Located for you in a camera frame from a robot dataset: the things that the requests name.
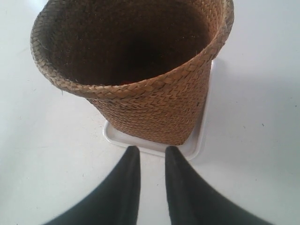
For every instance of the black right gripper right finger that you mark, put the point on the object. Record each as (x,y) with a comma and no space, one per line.
(192,201)

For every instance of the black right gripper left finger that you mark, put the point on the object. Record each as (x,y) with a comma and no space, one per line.
(115,201)

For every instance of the brown woven wicker basket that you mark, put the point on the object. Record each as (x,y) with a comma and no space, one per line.
(144,64)

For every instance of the white rectangular plastic tray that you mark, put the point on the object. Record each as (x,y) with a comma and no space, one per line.
(187,140)

